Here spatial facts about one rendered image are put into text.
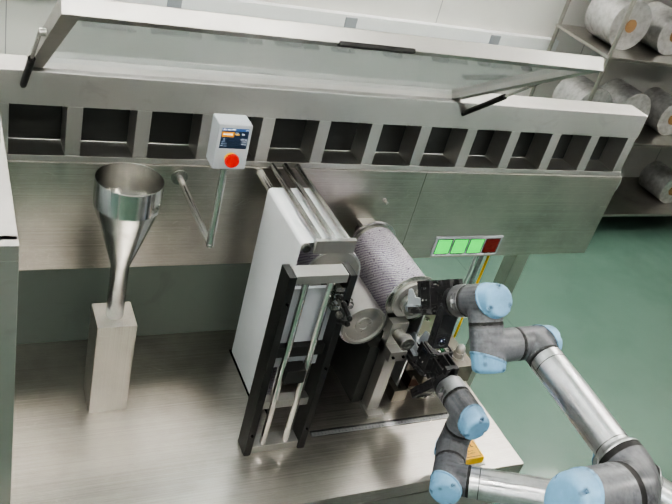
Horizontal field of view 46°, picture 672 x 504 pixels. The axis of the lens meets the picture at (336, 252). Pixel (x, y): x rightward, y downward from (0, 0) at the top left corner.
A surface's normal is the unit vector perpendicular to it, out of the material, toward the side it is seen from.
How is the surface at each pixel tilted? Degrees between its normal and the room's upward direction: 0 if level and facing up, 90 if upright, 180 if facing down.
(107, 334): 90
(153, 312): 90
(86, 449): 0
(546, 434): 0
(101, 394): 90
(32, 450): 0
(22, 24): 90
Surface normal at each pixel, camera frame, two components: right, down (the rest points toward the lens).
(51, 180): 0.37, 0.58
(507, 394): 0.24, -0.82
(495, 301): 0.44, -0.07
